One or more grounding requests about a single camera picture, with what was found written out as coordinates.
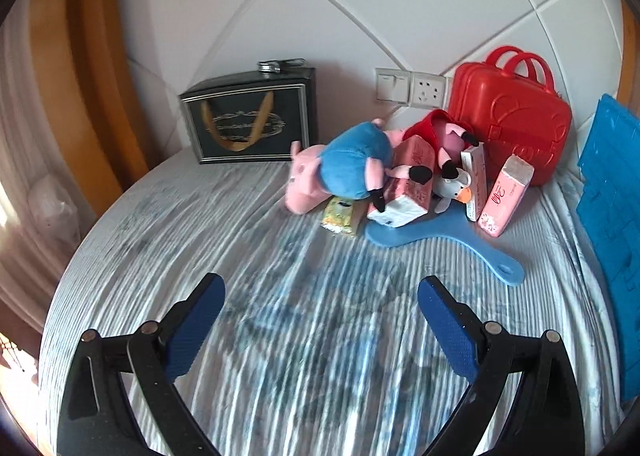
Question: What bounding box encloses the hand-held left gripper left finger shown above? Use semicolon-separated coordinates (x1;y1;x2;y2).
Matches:
57;272;227;456

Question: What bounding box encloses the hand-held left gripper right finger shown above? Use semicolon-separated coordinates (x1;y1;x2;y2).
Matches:
417;275;586;456

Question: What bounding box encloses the pink white tissue pack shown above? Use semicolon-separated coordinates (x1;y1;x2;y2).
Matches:
367;135;436;228

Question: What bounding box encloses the small white duck toy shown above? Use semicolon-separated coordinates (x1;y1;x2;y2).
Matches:
432;169;473;213

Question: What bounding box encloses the yellow snack packet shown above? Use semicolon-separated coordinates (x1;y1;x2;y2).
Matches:
321;196;368;237

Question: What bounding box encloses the white red carton box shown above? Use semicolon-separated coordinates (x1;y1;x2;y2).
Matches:
460;143;488;222

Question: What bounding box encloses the pig plush blue shirt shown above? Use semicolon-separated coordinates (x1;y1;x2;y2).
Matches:
285;119;406;215

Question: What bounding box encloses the pig plush red dress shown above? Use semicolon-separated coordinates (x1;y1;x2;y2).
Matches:
395;110;483;184

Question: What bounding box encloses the blue plastic crate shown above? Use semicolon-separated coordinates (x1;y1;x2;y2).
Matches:
576;93;640;404

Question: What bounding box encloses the red small suitcase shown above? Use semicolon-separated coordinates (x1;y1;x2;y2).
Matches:
446;46;573;187

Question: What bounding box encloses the blue plastic hand mirror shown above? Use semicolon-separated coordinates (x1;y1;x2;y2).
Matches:
365;209;526;287

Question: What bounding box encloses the white plastic bag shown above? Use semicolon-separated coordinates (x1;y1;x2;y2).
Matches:
27;173;81;249

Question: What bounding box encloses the sheer white curtain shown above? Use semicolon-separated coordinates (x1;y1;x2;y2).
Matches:
0;66;66;332

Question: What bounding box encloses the black gift bag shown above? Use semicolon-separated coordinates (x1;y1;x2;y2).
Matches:
179;67;321;165

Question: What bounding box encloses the metal clip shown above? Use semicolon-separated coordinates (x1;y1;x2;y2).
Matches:
257;58;307;73

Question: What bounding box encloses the white wall socket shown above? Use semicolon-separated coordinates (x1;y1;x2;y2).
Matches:
411;74;451;110

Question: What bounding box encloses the white wall switch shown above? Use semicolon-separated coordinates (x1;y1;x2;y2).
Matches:
375;67;415;104

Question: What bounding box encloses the wooden arch frame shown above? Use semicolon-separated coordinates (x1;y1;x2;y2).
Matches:
617;0;640;112
27;0;151;197

